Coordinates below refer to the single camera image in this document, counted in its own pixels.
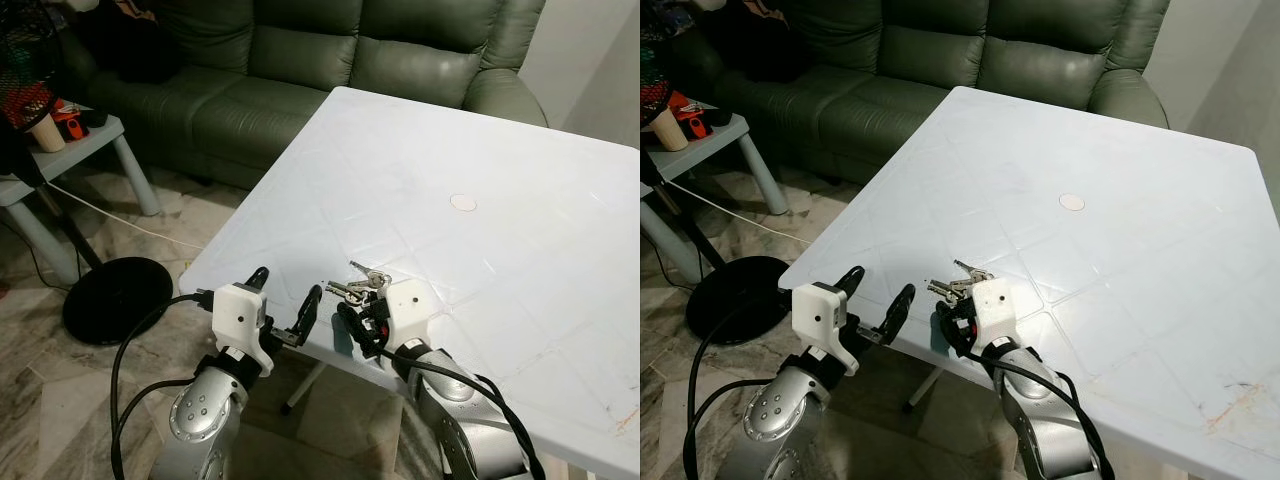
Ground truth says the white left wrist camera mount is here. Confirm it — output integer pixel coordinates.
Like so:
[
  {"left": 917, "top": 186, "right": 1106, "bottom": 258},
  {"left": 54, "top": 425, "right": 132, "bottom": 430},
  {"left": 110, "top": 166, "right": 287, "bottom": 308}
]
[
  {"left": 211, "top": 284, "right": 274, "bottom": 377},
  {"left": 791, "top": 281, "right": 860, "bottom": 377}
]

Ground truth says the white floor cable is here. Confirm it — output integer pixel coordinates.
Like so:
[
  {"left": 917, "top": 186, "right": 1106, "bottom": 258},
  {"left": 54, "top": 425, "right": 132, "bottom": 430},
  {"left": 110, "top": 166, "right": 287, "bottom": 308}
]
[
  {"left": 663, "top": 178, "right": 814, "bottom": 247},
  {"left": 44, "top": 180, "right": 208, "bottom": 252}
]

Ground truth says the black standing fan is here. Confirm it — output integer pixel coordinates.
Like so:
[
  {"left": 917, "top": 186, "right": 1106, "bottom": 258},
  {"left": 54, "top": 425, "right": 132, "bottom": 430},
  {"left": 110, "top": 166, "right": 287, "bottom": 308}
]
[
  {"left": 0, "top": 0, "right": 174, "bottom": 347},
  {"left": 640, "top": 0, "right": 793, "bottom": 347}
]

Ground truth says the white plastic table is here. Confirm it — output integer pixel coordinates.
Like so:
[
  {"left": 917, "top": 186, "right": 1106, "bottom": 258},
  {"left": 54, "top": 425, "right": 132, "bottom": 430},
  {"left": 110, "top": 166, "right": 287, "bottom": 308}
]
[
  {"left": 178, "top": 86, "right": 641, "bottom": 480},
  {"left": 778, "top": 86, "right": 1280, "bottom": 480}
]

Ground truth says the orange and black tool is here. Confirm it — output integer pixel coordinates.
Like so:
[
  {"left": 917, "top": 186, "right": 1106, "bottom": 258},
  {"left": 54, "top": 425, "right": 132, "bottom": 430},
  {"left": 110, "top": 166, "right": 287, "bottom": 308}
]
[
  {"left": 672, "top": 93, "right": 714, "bottom": 140},
  {"left": 51, "top": 99, "right": 90, "bottom": 142}
]

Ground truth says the small grey side table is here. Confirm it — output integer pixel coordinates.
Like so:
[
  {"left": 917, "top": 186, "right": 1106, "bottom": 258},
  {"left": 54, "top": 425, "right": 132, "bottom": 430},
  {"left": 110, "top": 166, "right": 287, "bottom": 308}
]
[
  {"left": 28, "top": 112, "right": 162, "bottom": 218},
  {"left": 645, "top": 108, "right": 791, "bottom": 216}
]

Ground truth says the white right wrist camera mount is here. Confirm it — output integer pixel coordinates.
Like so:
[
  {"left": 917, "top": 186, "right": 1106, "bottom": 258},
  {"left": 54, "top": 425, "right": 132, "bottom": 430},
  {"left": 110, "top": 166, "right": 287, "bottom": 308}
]
[
  {"left": 971, "top": 277, "right": 1032, "bottom": 342},
  {"left": 384, "top": 279, "right": 442, "bottom": 347}
]

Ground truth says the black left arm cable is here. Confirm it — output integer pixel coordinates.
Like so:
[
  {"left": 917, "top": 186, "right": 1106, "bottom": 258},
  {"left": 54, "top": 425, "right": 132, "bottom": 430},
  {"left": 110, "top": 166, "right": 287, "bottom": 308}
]
[
  {"left": 684, "top": 312, "right": 801, "bottom": 480},
  {"left": 108, "top": 289, "right": 217, "bottom": 480}
]

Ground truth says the dark clothing on sofa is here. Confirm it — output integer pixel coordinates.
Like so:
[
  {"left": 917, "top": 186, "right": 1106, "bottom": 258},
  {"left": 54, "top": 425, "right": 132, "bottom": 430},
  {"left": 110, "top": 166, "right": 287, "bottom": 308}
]
[
  {"left": 78, "top": 0, "right": 183, "bottom": 84},
  {"left": 700, "top": 0, "right": 813, "bottom": 83}
]

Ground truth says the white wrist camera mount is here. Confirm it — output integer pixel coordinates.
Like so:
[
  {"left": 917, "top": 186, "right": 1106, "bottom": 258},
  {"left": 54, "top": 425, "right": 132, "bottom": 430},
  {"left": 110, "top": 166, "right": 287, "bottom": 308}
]
[
  {"left": 211, "top": 284, "right": 274, "bottom": 377},
  {"left": 971, "top": 277, "right": 1032, "bottom": 342},
  {"left": 791, "top": 281, "right": 860, "bottom": 377},
  {"left": 384, "top": 279, "right": 442, "bottom": 347}
]

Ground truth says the silver key bunch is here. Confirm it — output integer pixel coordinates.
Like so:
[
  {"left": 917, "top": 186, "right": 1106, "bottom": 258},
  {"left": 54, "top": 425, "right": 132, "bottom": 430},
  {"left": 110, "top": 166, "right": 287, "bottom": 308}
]
[
  {"left": 927, "top": 259, "right": 997, "bottom": 302},
  {"left": 325, "top": 261, "right": 394, "bottom": 303}
]

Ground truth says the beige cup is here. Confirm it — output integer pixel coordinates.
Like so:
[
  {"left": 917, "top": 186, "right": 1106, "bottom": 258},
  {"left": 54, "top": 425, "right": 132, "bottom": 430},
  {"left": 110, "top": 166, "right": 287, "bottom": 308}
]
[
  {"left": 27, "top": 111, "right": 67, "bottom": 154},
  {"left": 650, "top": 107, "right": 692, "bottom": 153}
]

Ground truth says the green leather sofa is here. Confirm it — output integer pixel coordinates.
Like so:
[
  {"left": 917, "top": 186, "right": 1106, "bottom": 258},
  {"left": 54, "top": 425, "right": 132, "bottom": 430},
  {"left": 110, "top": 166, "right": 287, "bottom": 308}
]
[
  {"left": 62, "top": 0, "right": 549, "bottom": 191},
  {"left": 690, "top": 0, "right": 1171, "bottom": 187}
]

